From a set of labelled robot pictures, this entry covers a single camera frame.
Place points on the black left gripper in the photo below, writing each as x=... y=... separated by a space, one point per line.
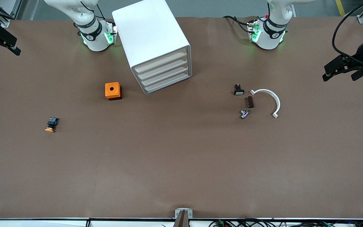
x=361 y=52

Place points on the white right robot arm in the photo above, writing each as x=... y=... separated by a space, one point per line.
x=96 y=41

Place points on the yellow cap push button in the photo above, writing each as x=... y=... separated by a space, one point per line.
x=52 y=121

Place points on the black white rectangular button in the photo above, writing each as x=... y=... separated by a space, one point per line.
x=239 y=92

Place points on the white drawer cabinet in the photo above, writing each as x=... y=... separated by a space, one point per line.
x=150 y=31

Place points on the brown terminal block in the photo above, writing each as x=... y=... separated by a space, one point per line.
x=250 y=102

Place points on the small silver purple connector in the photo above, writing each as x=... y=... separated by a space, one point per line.
x=244 y=114

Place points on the orange box with hole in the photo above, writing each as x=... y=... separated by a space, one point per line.
x=112 y=85

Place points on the white table edge panel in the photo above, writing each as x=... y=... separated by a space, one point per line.
x=43 y=223

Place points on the white curved plastic bracket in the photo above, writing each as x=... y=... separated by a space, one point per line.
x=278 y=101

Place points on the grey metal bracket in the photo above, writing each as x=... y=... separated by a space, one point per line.
x=177 y=212

